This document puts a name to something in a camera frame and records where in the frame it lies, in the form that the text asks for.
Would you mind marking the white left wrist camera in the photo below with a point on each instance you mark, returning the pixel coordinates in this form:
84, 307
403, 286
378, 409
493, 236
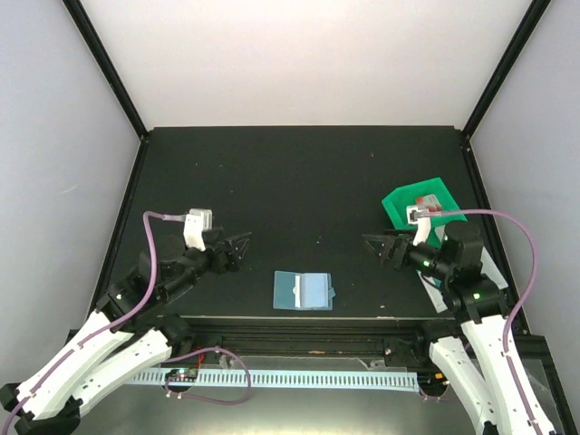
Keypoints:
197, 222

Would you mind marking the blue leather card holder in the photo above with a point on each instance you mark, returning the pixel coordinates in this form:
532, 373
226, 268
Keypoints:
303, 291

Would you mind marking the green divided storage bin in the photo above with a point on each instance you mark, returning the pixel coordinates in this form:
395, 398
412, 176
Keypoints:
395, 205

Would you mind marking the black aluminium front rail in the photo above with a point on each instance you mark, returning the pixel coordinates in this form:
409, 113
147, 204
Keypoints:
397, 341

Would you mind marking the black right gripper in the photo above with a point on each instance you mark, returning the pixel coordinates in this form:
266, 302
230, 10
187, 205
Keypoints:
401, 243

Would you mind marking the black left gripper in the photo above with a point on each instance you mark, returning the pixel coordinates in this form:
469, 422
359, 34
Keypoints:
222, 265

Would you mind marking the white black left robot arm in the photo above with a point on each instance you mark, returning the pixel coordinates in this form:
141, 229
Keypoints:
126, 333

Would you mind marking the black rear right frame post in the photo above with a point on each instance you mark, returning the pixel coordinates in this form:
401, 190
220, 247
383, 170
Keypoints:
508, 59

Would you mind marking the light blue slotted cable duct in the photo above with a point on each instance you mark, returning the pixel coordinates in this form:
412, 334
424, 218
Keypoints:
280, 379

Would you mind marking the controller circuit board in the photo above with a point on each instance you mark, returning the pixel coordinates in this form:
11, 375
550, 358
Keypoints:
431, 379
181, 375

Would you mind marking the left controller circuit board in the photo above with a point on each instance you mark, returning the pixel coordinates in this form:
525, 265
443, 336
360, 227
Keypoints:
181, 375

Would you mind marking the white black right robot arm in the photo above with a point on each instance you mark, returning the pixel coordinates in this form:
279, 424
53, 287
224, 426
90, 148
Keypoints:
479, 357

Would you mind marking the right controller circuit board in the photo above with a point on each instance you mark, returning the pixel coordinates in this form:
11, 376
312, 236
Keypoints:
431, 379

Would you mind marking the black rear left frame post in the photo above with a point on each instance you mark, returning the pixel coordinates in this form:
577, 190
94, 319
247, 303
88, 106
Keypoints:
94, 43

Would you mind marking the black frame post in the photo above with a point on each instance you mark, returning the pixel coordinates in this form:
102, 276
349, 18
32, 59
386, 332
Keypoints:
508, 59
94, 43

